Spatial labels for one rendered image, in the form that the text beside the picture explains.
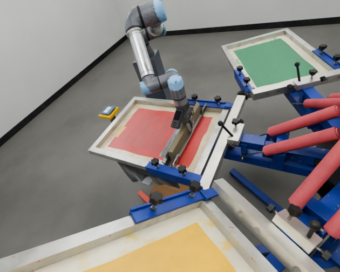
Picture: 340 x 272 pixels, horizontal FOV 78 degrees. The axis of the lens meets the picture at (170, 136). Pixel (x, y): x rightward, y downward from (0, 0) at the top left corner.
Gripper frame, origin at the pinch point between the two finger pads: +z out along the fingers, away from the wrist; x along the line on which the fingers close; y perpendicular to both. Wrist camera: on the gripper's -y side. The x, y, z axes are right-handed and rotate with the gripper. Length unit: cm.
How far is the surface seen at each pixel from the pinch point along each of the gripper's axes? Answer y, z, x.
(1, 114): 20, 61, 368
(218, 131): 5.5, 1.8, -17.4
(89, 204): -41, 101, 122
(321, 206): -28, -4, -67
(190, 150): -9.0, 5.3, -4.9
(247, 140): -1.7, -3.2, -35.3
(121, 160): -29.1, 1.9, 31.4
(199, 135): 3.2, 5.3, -6.3
